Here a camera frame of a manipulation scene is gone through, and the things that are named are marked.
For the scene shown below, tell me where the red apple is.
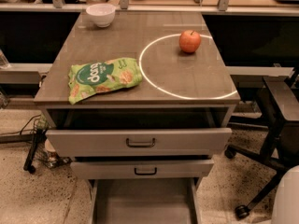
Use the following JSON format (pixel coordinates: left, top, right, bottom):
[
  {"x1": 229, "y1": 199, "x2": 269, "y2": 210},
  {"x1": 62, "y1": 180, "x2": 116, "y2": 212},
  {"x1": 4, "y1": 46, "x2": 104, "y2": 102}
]
[{"x1": 179, "y1": 30, "x2": 201, "y2": 53}]

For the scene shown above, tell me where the green snack bag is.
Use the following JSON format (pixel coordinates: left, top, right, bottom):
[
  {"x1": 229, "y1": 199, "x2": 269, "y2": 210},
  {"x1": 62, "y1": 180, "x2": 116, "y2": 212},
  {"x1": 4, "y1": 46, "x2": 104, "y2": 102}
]
[{"x1": 68, "y1": 58, "x2": 142, "y2": 105}]

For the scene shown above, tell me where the grey top drawer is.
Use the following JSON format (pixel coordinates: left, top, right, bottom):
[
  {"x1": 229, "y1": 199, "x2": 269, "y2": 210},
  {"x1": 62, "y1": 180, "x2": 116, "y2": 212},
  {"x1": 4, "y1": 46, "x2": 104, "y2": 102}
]
[{"x1": 47, "y1": 128, "x2": 232, "y2": 157}]

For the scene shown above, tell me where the white bowl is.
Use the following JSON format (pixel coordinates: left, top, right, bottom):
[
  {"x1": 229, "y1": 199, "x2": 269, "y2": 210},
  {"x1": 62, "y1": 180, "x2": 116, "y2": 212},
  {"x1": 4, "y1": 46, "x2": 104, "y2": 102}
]
[{"x1": 86, "y1": 4, "x2": 116, "y2": 27}]

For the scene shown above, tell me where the grey bottom drawer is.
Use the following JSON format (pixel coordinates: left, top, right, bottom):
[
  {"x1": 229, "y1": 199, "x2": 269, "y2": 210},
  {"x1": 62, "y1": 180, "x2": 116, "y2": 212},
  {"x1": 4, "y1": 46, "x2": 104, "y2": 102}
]
[{"x1": 88, "y1": 178, "x2": 201, "y2": 224}]

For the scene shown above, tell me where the grey drawer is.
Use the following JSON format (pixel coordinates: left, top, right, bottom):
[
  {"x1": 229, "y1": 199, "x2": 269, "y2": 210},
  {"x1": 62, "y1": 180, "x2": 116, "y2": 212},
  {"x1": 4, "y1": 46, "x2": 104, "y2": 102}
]
[
  {"x1": 70, "y1": 160, "x2": 214, "y2": 179},
  {"x1": 47, "y1": 128, "x2": 232, "y2": 157},
  {"x1": 88, "y1": 178, "x2": 201, "y2": 224}
]

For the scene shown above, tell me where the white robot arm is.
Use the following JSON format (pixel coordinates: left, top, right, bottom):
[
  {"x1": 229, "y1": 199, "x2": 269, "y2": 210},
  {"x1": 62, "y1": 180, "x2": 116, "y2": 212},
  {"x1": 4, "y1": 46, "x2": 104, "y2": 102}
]
[{"x1": 271, "y1": 166, "x2": 299, "y2": 224}]

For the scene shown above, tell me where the grey middle drawer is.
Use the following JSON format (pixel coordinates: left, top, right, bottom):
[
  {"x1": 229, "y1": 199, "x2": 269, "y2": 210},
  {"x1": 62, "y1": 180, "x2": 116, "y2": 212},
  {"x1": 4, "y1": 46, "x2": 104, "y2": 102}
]
[{"x1": 70, "y1": 160, "x2": 214, "y2": 179}]

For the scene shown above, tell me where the grey drawer cabinet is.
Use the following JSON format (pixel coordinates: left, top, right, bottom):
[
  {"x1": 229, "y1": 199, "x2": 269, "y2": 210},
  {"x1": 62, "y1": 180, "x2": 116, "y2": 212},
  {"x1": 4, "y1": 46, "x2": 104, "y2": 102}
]
[{"x1": 35, "y1": 12, "x2": 239, "y2": 183}]

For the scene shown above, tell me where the black wire basket cart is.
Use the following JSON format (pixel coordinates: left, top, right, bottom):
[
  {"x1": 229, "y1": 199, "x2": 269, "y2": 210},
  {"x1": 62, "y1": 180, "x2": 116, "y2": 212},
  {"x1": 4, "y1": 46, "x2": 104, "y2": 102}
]
[{"x1": 23, "y1": 116, "x2": 71, "y2": 174}]

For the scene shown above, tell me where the black office chair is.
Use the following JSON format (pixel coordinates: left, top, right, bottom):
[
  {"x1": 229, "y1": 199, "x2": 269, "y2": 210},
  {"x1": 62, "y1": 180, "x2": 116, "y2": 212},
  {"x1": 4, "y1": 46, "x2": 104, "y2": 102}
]
[{"x1": 224, "y1": 66, "x2": 299, "y2": 219}]

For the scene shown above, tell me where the black floor cable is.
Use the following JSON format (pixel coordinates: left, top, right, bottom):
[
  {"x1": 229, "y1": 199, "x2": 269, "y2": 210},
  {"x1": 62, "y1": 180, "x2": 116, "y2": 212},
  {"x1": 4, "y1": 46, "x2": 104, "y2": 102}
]
[{"x1": 0, "y1": 114, "x2": 42, "y2": 137}]

